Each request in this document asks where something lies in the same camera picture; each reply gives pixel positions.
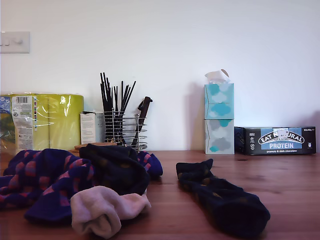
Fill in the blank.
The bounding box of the small white printed carton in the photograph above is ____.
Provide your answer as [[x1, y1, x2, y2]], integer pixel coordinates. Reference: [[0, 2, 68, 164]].
[[79, 111, 106, 145]]

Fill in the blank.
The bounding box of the cream white sock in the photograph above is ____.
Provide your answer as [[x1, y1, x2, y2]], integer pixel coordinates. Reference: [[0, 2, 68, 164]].
[[70, 185, 153, 239]]

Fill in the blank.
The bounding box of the grey cloud tissue box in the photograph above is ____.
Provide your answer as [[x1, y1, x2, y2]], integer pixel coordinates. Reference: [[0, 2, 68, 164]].
[[204, 118, 236, 155]]

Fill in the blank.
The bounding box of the navy pineapple pattern sock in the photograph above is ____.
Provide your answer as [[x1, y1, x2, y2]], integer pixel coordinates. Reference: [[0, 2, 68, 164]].
[[78, 143, 151, 196], [175, 158, 272, 238]]

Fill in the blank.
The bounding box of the dark handled knife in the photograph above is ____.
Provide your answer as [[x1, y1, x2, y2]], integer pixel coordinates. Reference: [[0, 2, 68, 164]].
[[130, 95, 154, 148]]

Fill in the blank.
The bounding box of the blue pink brick pattern sock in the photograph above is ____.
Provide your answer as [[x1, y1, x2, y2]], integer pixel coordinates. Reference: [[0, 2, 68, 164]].
[[0, 149, 164, 210], [23, 157, 97, 225]]

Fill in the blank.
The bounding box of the white wall light switch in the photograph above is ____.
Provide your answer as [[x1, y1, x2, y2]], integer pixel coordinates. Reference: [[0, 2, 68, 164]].
[[0, 31, 31, 54]]

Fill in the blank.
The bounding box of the blue cloud tissue box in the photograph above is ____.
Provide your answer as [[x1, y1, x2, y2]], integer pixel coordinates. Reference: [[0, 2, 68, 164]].
[[203, 83, 236, 121]]

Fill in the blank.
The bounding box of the white tissue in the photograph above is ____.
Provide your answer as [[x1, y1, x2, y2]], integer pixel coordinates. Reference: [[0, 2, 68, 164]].
[[204, 67, 232, 85]]

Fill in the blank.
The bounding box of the yellow-green kitchen roll pack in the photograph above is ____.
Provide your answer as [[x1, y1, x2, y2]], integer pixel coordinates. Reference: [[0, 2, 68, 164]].
[[0, 92, 85, 154]]

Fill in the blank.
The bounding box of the thin black chopstick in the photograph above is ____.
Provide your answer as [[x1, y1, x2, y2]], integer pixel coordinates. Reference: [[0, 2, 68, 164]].
[[108, 81, 114, 143], [102, 72, 112, 143], [113, 80, 137, 143], [115, 85, 120, 143], [116, 85, 132, 143], [100, 72, 110, 143], [120, 80, 124, 143], [106, 77, 113, 143], [116, 84, 129, 143], [112, 86, 118, 143]]

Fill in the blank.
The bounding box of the chrome wire utensil holder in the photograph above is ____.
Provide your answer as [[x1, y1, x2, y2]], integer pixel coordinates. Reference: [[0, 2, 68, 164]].
[[103, 106, 149, 153]]

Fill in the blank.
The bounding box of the black Eat Natural protein box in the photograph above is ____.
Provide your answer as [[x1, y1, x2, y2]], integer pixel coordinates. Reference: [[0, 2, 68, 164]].
[[233, 125, 317, 156]]

